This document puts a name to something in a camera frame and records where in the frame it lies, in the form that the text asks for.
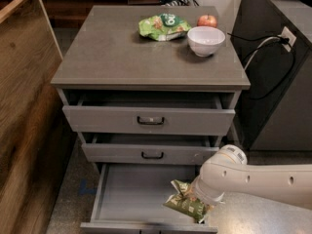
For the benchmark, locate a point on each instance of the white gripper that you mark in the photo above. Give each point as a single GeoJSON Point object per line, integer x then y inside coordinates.
{"type": "Point", "coordinates": [202, 190]}

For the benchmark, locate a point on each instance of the dark green jalapeno chip bag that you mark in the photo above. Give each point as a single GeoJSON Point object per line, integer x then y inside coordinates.
{"type": "Point", "coordinates": [185, 202]}

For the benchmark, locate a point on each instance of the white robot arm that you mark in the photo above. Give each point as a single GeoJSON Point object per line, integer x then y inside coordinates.
{"type": "Point", "coordinates": [228, 171]}

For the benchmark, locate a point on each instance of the grey bottom drawer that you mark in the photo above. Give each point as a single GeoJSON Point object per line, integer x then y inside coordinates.
{"type": "Point", "coordinates": [130, 200]}

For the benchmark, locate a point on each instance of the grey drawer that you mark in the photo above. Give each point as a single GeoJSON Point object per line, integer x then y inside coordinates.
{"type": "Point", "coordinates": [191, 114]}
{"type": "Point", "coordinates": [127, 148]}
{"type": "Point", "coordinates": [130, 200]}

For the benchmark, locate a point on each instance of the grey top drawer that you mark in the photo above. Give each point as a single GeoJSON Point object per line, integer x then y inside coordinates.
{"type": "Point", "coordinates": [191, 114]}

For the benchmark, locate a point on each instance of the grey drawer cabinet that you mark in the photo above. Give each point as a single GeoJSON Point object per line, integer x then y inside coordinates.
{"type": "Point", "coordinates": [108, 54]}

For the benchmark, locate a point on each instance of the grey middle drawer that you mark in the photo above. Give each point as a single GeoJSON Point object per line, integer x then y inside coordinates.
{"type": "Point", "coordinates": [127, 148]}

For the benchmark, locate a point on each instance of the light green snack bag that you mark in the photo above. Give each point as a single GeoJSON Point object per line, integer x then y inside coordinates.
{"type": "Point", "coordinates": [163, 27]}

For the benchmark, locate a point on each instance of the white bowl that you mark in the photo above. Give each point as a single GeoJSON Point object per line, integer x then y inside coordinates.
{"type": "Point", "coordinates": [204, 40]}

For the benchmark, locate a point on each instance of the red apple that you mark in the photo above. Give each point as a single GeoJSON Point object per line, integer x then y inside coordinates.
{"type": "Point", "coordinates": [207, 20]}

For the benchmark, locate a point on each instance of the wooden board panel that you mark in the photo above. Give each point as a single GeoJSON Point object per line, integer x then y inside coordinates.
{"type": "Point", "coordinates": [35, 139]}

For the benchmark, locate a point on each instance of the black middle drawer handle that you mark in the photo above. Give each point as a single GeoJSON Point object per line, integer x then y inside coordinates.
{"type": "Point", "coordinates": [152, 157]}

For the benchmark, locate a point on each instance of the black drawer handle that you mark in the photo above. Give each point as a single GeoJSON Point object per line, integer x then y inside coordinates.
{"type": "Point", "coordinates": [152, 121]}
{"type": "Point", "coordinates": [152, 157]}

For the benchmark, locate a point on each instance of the black top drawer handle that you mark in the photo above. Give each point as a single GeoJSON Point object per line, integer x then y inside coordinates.
{"type": "Point", "coordinates": [152, 121]}

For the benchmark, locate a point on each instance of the white wall outlet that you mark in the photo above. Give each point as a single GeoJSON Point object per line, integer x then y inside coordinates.
{"type": "Point", "coordinates": [288, 39]}

